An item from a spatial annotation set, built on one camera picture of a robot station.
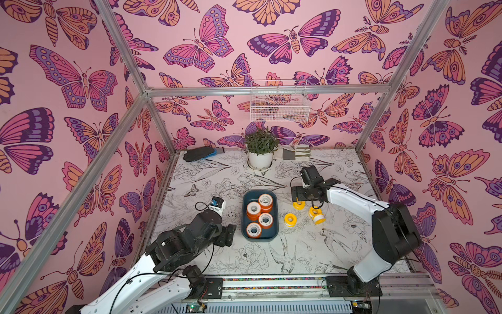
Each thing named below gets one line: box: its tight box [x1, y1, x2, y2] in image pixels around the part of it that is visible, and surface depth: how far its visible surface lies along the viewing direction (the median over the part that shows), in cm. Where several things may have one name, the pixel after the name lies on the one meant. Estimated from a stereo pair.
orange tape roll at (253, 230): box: [245, 221, 262, 239], surface depth 89 cm
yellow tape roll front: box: [284, 212, 298, 227], surface depth 92 cm
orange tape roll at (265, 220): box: [258, 212, 274, 230], surface depth 91 cm
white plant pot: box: [249, 152, 273, 170], surface depth 112 cm
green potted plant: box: [245, 126, 280, 156], surface depth 98 cm
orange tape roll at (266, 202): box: [258, 193, 274, 213], surface depth 94 cm
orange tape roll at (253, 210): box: [246, 201, 262, 222], surface depth 92 cm
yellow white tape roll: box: [308, 205, 327, 226], surface depth 91 cm
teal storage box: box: [240, 189, 280, 243], surface depth 92 cm
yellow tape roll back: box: [292, 200, 307, 211], surface depth 97 cm
